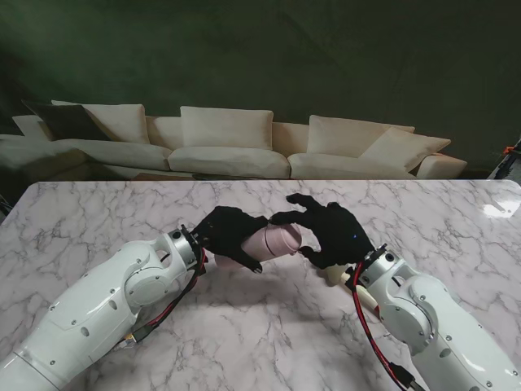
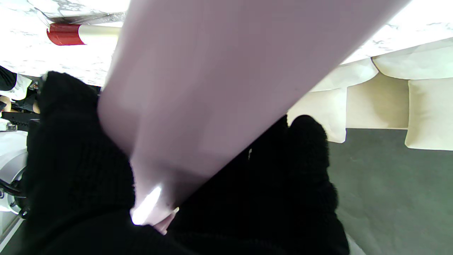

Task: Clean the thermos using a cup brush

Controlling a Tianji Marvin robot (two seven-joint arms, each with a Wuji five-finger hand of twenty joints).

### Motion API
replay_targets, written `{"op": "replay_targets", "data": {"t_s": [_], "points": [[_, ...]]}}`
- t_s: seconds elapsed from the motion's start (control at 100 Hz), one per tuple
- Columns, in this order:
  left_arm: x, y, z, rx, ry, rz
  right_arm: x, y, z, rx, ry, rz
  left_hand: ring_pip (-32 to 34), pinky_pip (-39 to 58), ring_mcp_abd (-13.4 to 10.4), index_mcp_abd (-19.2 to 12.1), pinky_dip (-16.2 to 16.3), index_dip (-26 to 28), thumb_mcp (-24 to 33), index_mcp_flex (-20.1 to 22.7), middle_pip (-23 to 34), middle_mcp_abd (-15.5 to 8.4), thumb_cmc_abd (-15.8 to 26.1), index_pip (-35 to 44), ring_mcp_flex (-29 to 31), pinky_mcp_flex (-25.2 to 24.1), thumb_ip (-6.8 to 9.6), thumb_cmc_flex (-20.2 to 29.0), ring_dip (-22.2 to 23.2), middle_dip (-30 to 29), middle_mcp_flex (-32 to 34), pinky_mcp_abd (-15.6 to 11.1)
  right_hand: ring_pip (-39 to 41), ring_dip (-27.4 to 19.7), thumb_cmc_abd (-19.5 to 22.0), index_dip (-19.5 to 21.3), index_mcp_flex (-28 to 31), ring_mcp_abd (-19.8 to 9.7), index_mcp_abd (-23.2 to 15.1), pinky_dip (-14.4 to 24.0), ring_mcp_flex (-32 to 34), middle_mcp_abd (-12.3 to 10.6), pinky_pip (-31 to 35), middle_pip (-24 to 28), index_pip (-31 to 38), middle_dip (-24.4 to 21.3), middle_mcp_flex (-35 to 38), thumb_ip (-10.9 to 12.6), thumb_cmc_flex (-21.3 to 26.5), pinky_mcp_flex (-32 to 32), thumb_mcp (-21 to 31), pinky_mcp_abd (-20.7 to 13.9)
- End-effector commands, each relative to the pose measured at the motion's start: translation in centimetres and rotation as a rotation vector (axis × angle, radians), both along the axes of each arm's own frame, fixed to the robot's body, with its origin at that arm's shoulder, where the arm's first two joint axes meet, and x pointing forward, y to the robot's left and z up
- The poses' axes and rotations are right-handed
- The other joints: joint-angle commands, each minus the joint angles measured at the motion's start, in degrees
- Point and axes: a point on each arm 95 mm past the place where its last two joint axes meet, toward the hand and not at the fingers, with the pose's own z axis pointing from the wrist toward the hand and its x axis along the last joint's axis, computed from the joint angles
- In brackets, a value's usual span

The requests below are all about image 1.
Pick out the tilted small cream cushion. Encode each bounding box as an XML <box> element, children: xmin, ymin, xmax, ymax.
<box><xmin>358</xmin><ymin>126</ymin><xmax>452</xmax><ymax>172</ymax></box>

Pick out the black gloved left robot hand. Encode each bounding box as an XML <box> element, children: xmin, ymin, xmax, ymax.
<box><xmin>190</xmin><ymin>205</ymin><xmax>270</xmax><ymax>273</ymax></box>

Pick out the pink thermos bottle body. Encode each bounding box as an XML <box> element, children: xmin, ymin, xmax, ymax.
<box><xmin>213</xmin><ymin>227</ymin><xmax>272</xmax><ymax>270</ymax></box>

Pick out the red black arm cable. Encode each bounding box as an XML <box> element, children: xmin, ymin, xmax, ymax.
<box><xmin>350</xmin><ymin>260</ymin><xmax>422</xmax><ymax>390</ymax></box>
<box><xmin>120</xmin><ymin>248</ymin><xmax>209</xmax><ymax>349</ymax></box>

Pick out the sponge cup brush red handle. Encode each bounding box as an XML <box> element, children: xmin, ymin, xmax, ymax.
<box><xmin>324</xmin><ymin>264</ymin><xmax>383</xmax><ymax>323</ymax></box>

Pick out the large cream cushion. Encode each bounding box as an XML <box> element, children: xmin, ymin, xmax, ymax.
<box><xmin>305</xmin><ymin>114</ymin><xmax>416</xmax><ymax>158</ymax></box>

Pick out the cream fabric sofa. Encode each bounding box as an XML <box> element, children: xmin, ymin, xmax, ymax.
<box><xmin>0</xmin><ymin>99</ymin><xmax>468</xmax><ymax>182</ymax></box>

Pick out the red black left arm cable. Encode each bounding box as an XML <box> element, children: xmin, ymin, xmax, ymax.
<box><xmin>120</xmin><ymin>248</ymin><xmax>209</xmax><ymax>349</ymax></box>

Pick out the dark brown cushion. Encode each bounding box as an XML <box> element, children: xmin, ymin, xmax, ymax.
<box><xmin>20</xmin><ymin>99</ymin><xmax>111</xmax><ymax>143</ymax></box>

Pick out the pink thermos lid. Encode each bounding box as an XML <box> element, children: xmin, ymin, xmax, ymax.
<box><xmin>263</xmin><ymin>222</ymin><xmax>304</xmax><ymax>258</ymax></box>

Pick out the stand with orange clamp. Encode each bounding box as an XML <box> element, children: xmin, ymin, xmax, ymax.
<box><xmin>486</xmin><ymin>138</ymin><xmax>521</xmax><ymax>180</ymax></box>

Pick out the cream cushion behind dark cushion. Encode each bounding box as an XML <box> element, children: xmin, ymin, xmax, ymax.
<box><xmin>50</xmin><ymin>100</ymin><xmax>151</xmax><ymax>146</ymax></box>

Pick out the wide rectangular cream cushion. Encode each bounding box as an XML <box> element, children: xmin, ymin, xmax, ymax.
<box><xmin>179</xmin><ymin>105</ymin><xmax>274</xmax><ymax>151</ymax></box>

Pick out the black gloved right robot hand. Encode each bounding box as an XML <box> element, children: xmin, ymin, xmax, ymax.
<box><xmin>270</xmin><ymin>194</ymin><xmax>374</xmax><ymax>270</ymax></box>

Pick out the red black right arm cable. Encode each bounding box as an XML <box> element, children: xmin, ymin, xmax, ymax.
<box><xmin>350</xmin><ymin>260</ymin><xmax>422</xmax><ymax>390</ymax></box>

